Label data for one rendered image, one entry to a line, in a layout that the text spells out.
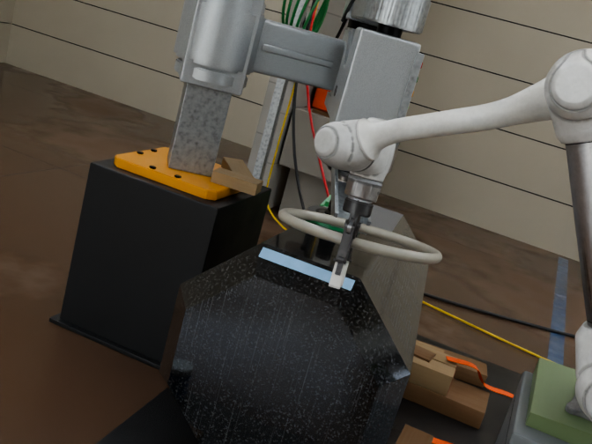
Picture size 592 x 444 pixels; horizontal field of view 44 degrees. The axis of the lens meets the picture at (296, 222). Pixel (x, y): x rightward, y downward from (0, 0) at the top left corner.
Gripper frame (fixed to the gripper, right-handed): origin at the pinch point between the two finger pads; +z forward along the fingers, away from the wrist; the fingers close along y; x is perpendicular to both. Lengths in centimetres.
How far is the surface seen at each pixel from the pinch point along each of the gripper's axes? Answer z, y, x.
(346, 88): -53, 68, 23
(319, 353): 30.3, 29.9, 2.3
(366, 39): -70, 66, 20
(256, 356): 38, 32, 21
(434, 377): 56, 143, -39
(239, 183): -7, 104, 61
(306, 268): 6.7, 33.2, 13.9
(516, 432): 18, -24, -50
